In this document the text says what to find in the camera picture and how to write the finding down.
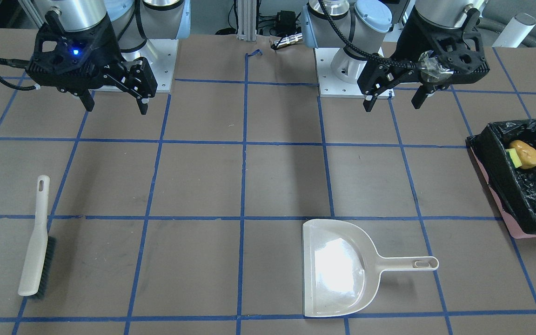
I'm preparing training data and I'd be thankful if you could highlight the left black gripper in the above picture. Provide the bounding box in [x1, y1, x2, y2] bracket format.
[357, 8, 490, 113]

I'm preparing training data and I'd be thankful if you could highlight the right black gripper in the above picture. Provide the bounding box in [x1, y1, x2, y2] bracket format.
[26, 9, 158, 115]

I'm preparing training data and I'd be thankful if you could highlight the yellow sponge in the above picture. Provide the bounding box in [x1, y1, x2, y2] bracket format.
[506, 148, 523, 169]

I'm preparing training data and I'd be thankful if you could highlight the brown potato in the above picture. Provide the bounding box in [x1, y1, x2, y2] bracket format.
[509, 140, 536, 169]

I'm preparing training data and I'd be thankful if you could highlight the beige plastic dustpan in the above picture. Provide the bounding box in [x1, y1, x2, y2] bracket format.
[302, 219, 440, 318]

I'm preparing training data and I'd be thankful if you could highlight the beige hand brush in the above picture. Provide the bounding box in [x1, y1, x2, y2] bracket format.
[17, 174, 57, 298]

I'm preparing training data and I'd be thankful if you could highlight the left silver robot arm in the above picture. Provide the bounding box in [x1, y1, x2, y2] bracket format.
[300, 0, 490, 112]

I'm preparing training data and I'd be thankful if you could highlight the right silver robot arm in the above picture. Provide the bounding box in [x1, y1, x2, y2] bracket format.
[26, 0, 191, 114]

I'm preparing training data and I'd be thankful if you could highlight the pink bin with black bag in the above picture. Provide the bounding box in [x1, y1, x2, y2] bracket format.
[466, 119, 536, 238]

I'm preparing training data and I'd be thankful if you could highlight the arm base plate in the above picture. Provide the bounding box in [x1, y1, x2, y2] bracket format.
[121, 40, 179, 93]
[314, 47, 395, 100]

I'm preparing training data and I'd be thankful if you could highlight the aluminium frame post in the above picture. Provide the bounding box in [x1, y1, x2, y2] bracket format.
[235, 0, 259, 44]

